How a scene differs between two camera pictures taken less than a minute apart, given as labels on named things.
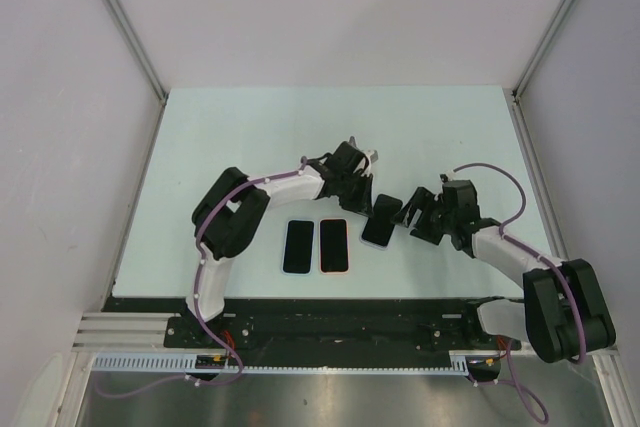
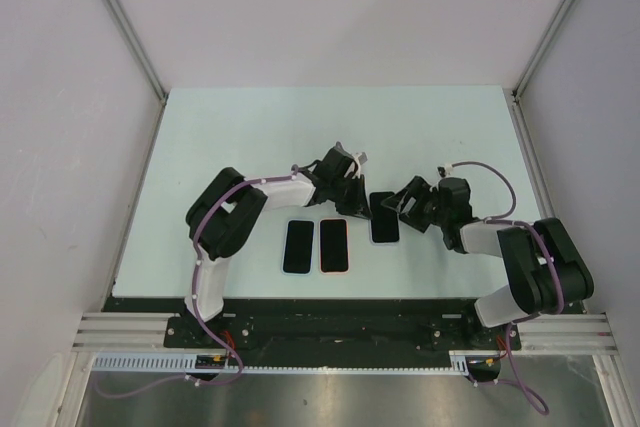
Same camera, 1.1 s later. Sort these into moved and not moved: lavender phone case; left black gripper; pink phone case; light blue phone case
Moved: lavender phone case
Not moved: left black gripper; light blue phone case; pink phone case
